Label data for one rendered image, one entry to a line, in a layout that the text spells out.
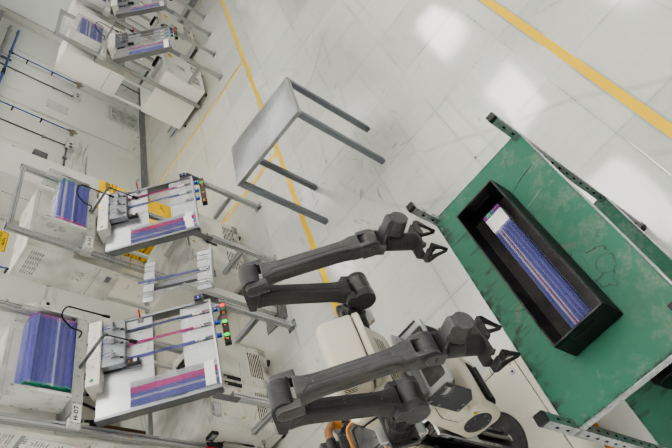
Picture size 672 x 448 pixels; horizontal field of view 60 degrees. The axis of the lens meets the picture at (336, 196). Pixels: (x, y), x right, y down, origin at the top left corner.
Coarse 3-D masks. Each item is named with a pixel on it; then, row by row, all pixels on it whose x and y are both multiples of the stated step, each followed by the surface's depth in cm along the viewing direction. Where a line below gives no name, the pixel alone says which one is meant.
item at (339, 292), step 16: (240, 272) 175; (256, 272) 175; (272, 288) 180; (288, 288) 181; (304, 288) 183; (320, 288) 185; (336, 288) 187; (368, 288) 188; (256, 304) 177; (272, 304) 180; (288, 304) 183; (352, 304) 188; (368, 304) 190
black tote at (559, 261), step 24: (480, 192) 192; (504, 192) 187; (456, 216) 196; (480, 216) 199; (528, 216) 179; (480, 240) 190; (552, 240) 172; (504, 264) 185; (576, 264) 166; (528, 288) 176; (576, 288) 164; (528, 312) 161; (552, 312) 167; (600, 312) 149; (552, 336) 157; (576, 336) 152
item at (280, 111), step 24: (288, 96) 392; (312, 96) 417; (264, 120) 407; (288, 120) 378; (312, 120) 381; (240, 144) 423; (264, 144) 392; (360, 144) 407; (240, 168) 407; (264, 192) 411; (312, 216) 436
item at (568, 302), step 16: (496, 208) 193; (496, 224) 190; (512, 224) 185; (512, 240) 183; (528, 240) 178; (528, 256) 176; (544, 256) 174; (528, 272) 174; (544, 272) 170; (544, 288) 168; (560, 288) 164; (560, 304) 162; (576, 304) 159; (576, 320) 157
